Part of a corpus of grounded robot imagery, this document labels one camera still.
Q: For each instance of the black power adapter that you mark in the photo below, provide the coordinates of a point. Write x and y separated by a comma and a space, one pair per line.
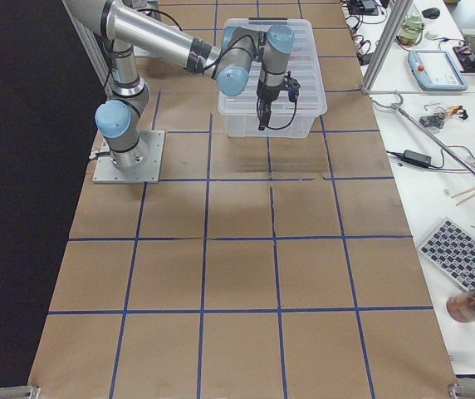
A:
417, 159

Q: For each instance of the green jar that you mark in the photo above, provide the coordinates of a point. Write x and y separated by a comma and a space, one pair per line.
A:
411, 31

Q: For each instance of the aluminium frame post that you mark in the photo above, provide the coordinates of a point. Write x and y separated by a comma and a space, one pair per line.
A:
391, 28

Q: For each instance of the clear plastic box lid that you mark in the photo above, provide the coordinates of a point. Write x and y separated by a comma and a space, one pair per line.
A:
243, 46

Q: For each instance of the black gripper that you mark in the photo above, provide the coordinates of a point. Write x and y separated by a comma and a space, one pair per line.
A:
269, 94

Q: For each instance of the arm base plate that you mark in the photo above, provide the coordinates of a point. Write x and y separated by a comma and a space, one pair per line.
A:
142, 164

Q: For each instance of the teach pendant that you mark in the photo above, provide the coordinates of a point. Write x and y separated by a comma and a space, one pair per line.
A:
436, 71

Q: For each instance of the metal rod stand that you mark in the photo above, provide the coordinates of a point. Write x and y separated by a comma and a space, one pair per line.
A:
398, 107

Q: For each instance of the clear plastic storage box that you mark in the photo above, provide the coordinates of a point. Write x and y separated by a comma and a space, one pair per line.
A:
290, 120

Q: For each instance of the checkered calibration board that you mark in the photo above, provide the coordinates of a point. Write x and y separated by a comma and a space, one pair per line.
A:
451, 251

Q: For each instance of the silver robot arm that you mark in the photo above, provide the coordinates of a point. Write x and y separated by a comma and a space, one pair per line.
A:
122, 28

